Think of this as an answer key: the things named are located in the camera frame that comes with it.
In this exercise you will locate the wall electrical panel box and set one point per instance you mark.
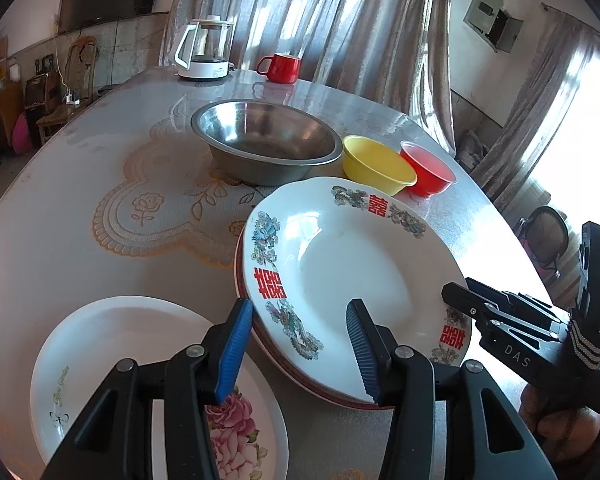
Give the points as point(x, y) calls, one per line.
point(485, 12)

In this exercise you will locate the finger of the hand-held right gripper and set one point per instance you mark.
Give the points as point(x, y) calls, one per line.
point(525, 355)
point(500, 305)

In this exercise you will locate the pink bag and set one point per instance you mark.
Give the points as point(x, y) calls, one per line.
point(21, 132)

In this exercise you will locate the red plastic bowl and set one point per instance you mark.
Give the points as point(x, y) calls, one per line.
point(430, 170)

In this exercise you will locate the red mug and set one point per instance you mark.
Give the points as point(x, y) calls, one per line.
point(282, 69)

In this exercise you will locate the stainless steel basin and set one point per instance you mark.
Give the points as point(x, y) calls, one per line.
point(265, 130)

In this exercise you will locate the dark oval back chair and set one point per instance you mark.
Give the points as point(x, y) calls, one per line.
point(547, 232)

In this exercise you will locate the person's right hand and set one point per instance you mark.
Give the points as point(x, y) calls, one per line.
point(575, 432)

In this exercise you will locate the red rimmed white plate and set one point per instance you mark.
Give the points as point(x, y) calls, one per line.
point(279, 360)

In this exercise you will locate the narrow grey sheer curtain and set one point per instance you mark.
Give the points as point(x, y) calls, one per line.
point(545, 90)

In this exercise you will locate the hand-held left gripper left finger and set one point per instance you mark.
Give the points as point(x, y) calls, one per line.
point(235, 352)

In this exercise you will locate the wide grey sheer curtain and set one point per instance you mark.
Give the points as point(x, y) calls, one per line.
point(340, 25)

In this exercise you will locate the wooden chair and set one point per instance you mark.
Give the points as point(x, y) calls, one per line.
point(75, 70)

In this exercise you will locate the white glass electric kettle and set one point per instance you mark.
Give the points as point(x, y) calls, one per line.
point(207, 42)

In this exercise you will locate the white dragon print plate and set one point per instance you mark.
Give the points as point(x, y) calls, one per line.
point(340, 260)

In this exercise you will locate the lace pattern tablecloth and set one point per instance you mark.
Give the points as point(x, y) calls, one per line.
point(130, 200)

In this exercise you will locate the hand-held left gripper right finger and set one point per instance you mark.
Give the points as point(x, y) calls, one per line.
point(362, 355)

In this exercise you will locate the grey bag pile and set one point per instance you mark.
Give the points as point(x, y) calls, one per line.
point(472, 150)

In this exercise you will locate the yellow plastic bowl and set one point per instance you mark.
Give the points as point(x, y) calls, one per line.
point(375, 162)

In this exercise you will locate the white pink flower plate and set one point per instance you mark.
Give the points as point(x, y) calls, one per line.
point(130, 332)

